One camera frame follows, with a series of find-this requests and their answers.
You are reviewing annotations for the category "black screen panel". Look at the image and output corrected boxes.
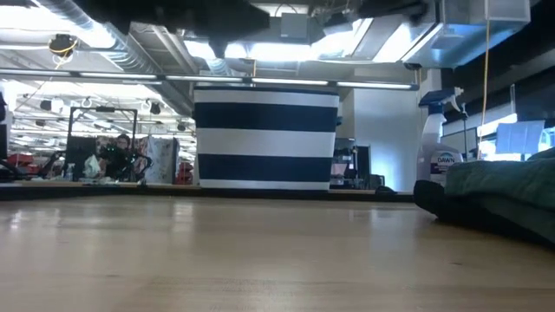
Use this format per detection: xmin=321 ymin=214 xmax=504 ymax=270
xmin=64 ymin=136 xmax=97 ymax=181

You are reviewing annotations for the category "dark green garment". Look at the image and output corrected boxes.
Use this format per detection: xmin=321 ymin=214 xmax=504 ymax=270
xmin=444 ymin=146 xmax=555 ymax=244

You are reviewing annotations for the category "spray bottle with blue head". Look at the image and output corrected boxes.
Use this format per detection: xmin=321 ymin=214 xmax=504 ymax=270
xmin=415 ymin=88 xmax=468 ymax=188

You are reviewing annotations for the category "long ceiling light bar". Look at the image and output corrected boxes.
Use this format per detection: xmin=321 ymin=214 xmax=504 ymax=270
xmin=0 ymin=68 xmax=420 ymax=91

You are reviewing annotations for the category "black aluminium table frame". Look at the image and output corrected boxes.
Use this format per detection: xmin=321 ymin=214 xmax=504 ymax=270
xmin=0 ymin=185 xmax=414 ymax=203

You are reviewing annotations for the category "floral hanging cloth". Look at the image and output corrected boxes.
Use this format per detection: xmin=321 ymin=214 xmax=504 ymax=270
xmin=95 ymin=136 xmax=151 ymax=182

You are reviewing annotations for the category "black background frame rig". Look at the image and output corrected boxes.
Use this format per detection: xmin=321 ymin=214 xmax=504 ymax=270
xmin=67 ymin=107 xmax=139 ymax=181

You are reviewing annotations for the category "person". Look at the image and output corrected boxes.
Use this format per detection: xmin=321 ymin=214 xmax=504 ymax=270
xmin=100 ymin=133 xmax=153 ymax=182

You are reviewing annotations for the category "rectangular metal air duct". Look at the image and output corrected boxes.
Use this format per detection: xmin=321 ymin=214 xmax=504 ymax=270
xmin=372 ymin=0 xmax=531 ymax=69

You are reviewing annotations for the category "navy white striped fabric bin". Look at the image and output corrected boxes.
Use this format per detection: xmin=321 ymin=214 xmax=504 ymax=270
xmin=193 ymin=85 xmax=341 ymax=192

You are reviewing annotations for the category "grey ceiling box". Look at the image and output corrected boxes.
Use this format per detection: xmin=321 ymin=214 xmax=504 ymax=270
xmin=280 ymin=12 xmax=311 ymax=41

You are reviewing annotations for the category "white board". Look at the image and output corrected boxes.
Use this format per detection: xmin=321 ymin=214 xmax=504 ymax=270
xmin=495 ymin=120 xmax=546 ymax=155

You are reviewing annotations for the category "white hanging cloth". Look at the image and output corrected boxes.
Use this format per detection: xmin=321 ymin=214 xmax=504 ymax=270
xmin=146 ymin=136 xmax=180 ymax=185

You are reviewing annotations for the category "silver spiral air duct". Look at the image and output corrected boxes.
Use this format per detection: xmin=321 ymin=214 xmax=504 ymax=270
xmin=34 ymin=0 xmax=196 ymax=116

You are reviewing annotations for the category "black T-shirt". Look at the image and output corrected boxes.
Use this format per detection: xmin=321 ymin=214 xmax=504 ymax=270
xmin=412 ymin=179 xmax=555 ymax=251

